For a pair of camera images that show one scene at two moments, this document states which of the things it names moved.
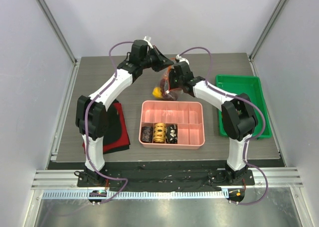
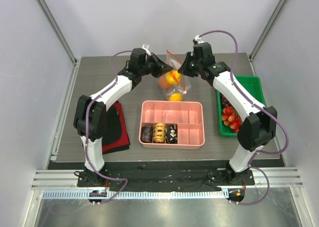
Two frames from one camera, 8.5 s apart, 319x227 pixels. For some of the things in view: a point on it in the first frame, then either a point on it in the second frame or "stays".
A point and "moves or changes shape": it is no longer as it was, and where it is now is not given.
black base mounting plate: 167,177 stays
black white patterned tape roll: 171,136 stays
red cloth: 115,137 stays
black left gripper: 162,62 -> 161,67
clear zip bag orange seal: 167,94 moves or changes shape
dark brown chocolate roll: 146,134 stays
